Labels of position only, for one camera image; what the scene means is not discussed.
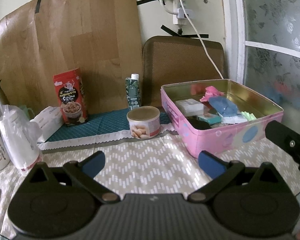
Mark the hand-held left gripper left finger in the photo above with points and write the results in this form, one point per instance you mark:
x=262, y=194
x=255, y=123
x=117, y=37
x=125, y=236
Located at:
x=95, y=162

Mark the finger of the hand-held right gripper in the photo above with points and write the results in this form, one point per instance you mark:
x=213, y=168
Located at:
x=282, y=135

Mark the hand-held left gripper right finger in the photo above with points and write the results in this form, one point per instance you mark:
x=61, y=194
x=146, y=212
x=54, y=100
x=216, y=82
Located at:
x=208, y=163

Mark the pink tin box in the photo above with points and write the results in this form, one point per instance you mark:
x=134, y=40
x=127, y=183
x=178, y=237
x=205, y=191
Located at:
x=210, y=137

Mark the light green plastic bag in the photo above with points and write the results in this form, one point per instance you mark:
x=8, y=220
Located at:
x=248, y=116

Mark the small teal box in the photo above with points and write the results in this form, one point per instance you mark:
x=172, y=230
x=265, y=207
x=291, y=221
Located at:
x=210, y=118

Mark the blue white tissue packet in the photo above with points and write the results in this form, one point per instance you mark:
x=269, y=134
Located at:
x=233, y=120

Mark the blue cloth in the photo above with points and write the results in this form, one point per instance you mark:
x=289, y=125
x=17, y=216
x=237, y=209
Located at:
x=223, y=106

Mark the white wipes pack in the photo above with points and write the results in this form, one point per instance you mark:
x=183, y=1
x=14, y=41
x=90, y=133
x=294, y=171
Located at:
x=190, y=106

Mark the pink plush toy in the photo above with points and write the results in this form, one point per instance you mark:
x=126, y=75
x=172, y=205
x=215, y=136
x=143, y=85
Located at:
x=211, y=92

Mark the teal placemat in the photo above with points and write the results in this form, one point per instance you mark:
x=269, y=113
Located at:
x=107, y=122

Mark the zigzag patterned tablecloth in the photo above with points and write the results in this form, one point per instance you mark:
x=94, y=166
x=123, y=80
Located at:
x=145, y=160

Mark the biscuit can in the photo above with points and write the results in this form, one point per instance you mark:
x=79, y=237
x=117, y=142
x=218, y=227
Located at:
x=142, y=127

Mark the red cereal box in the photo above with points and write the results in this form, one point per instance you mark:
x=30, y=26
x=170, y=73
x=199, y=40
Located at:
x=70, y=97

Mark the green drink carton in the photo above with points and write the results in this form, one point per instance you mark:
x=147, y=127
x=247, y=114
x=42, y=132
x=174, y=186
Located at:
x=133, y=92

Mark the frosted glass window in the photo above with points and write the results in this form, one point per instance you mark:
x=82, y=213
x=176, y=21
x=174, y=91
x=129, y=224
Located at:
x=277, y=55

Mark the bagged stack of white cups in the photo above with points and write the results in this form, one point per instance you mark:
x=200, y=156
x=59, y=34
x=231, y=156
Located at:
x=17, y=140

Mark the light green cup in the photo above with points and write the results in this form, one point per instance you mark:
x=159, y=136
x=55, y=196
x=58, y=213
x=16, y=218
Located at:
x=27, y=111

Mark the wood grain panel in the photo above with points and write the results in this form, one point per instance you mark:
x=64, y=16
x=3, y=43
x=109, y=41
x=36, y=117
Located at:
x=65, y=42

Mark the black tape strip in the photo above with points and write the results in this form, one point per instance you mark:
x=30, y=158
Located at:
x=195, y=36
x=146, y=1
x=170, y=29
x=40, y=0

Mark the white power strip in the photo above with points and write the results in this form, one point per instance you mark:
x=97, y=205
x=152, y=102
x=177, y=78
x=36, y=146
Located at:
x=176, y=5

